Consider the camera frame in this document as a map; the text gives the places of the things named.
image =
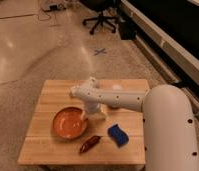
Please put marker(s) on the blue tape cross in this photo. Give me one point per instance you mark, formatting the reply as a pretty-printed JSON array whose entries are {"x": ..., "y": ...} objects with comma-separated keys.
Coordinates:
[{"x": 99, "y": 51}]

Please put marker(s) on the wooden table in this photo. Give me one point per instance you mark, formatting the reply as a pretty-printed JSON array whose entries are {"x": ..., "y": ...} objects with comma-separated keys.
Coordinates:
[{"x": 43, "y": 147}]

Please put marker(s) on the orange ceramic bowl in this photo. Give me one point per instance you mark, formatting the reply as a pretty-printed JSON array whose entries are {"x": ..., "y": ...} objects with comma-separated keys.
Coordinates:
[{"x": 67, "y": 123}]

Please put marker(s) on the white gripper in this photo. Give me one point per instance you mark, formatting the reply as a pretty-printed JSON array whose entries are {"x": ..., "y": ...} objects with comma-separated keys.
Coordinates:
[{"x": 90, "y": 108}]

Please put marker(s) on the black office chair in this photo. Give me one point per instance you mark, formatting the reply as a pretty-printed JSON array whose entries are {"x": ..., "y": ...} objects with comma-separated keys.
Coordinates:
[{"x": 100, "y": 6}]

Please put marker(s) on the white cup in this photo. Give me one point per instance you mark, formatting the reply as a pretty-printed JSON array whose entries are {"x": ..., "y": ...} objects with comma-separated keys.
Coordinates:
[{"x": 117, "y": 87}]

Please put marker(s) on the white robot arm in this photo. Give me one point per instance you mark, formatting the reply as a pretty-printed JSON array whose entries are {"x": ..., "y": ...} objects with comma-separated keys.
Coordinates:
[{"x": 169, "y": 127}]

